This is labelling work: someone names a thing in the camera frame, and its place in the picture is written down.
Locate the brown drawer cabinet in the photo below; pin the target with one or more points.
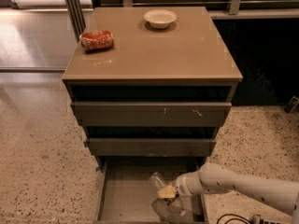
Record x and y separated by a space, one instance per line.
187 62

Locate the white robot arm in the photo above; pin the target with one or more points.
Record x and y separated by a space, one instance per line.
212 178

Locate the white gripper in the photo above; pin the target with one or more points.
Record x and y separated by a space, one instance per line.
181 185

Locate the top drawer front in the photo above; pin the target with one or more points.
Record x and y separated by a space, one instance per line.
151 114

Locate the crushed red soda can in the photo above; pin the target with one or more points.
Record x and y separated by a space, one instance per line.
92 41

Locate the dark object on floor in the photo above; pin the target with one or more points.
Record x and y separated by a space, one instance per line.
291 105

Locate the blue tape piece upper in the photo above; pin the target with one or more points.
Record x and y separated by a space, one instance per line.
85 144

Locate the clear plastic water bottle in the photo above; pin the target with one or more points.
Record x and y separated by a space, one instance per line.
174 204

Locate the middle drawer front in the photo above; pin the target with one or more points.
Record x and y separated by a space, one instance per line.
151 147

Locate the open bottom drawer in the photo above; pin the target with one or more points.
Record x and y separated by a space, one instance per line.
127 196

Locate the white bowl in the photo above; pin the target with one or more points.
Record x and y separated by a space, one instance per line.
160 18

